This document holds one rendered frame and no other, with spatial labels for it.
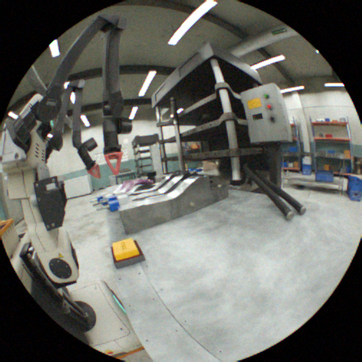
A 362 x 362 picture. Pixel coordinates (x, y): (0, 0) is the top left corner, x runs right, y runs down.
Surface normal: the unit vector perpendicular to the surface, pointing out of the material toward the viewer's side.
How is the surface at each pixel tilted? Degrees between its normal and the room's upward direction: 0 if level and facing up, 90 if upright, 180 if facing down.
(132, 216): 90
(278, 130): 90
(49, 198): 90
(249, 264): 0
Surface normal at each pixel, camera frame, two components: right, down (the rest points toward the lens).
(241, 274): -0.13, -0.98
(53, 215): 0.72, 0.03
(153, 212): 0.51, 0.08
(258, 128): -0.85, 0.20
